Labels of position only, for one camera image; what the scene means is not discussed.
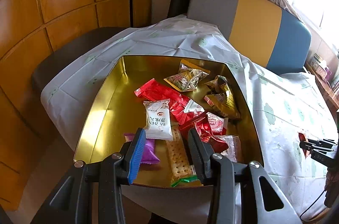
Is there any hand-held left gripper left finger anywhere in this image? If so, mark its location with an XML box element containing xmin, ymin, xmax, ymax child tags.
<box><xmin>32</xmin><ymin>128</ymin><xmax>147</xmax><ymax>224</ymax></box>

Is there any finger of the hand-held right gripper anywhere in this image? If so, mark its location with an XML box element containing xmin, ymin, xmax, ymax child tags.
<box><xmin>299</xmin><ymin>141</ymin><xmax>314</xmax><ymax>154</ymax></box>
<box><xmin>311</xmin><ymin>139</ymin><xmax>338</xmax><ymax>146</ymax></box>

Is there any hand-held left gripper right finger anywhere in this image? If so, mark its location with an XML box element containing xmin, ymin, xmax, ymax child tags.
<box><xmin>188</xmin><ymin>128</ymin><xmax>302</xmax><ymax>224</ymax></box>

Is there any small red snack packet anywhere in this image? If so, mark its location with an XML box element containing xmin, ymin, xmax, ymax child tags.
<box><xmin>299</xmin><ymin>132</ymin><xmax>309</xmax><ymax>158</ymax></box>
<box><xmin>180</xmin><ymin>122</ymin><xmax>230</xmax><ymax>154</ymax></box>
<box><xmin>169</xmin><ymin>100</ymin><xmax>210</xmax><ymax>126</ymax></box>

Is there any purple snack packet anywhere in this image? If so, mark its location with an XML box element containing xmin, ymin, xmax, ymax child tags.
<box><xmin>124</xmin><ymin>133</ymin><xmax>161</xmax><ymax>165</ymax></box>

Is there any clear cracker packet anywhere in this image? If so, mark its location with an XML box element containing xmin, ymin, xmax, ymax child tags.
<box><xmin>165</xmin><ymin>124</ymin><xmax>205</xmax><ymax>188</ymax></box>

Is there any brown cake packet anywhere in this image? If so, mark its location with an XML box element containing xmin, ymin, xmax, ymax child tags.
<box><xmin>222</xmin><ymin>135</ymin><xmax>244</xmax><ymax>164</ymax></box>

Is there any gold tin box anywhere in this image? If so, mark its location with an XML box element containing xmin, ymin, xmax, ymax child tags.
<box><xmin>73</xmin><ymin>55</ymin><xmax>265</xmax><ymax>187</ymax></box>

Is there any white snack packet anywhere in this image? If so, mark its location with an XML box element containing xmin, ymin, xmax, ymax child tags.
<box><xmin>143</xmin><ymin>99</ymin><xmax>174</xmax><ymax>141</ymax></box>

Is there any dark gold snack bag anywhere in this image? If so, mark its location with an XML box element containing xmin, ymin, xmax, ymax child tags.
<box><xmin>204</xmin><ymin>75</ymin><xmax>241</xmax><ymax>120</ymax></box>

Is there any long red snack packet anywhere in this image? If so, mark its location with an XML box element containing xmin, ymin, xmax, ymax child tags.
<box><xmin>134</xmin><ymin>78</ymin><xmax>205</xmax><ymax>119</ymax></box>

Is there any yellow seed packet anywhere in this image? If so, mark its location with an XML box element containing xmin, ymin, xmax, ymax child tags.
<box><xmin>163</xmin><ymin>59</ymin><xmax>211</xmax><ymax>93</ymax></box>

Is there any brown patterned cloth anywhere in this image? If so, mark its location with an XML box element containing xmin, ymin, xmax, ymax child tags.
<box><xmin>324</xmin><ymin>168</ymin><xmax>339</xmax><ymax>210</ymax></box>

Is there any wooden side table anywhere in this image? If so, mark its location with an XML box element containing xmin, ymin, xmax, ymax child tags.
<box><xmin>304</xmin><ymin>65</ymin><xmax>339</xmax><ymax>114</ymax></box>

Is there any tissue box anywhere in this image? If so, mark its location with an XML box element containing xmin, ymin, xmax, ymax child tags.
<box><xmin>311</xmin><ymin>53</ymin><xmax>329</xmax><ymax>76</ymax></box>

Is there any green print white tablecloth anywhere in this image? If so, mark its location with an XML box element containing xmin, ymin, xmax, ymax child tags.
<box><xmin>41</xmin><ymin>15</ymin><xmax>338</xmax><ymax>222</ymax></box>

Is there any grey yellow blue headboard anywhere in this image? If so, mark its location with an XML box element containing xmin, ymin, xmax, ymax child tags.
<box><xmin>187</xmin><ymin>0</ymin><xmax>312</xmax><ymax>76</ymax></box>

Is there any wooden wardrobe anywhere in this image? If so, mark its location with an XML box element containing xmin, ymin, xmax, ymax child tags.
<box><xmin>0</xmin><ymin>0</ymin><xmax>156</xmax><ymax>211</ymax></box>

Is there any black cable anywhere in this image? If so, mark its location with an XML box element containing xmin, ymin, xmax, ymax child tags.
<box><xmin>300</xmin><ymin>188</ymin><xmax>328</xmax><ymax>219</ymax></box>

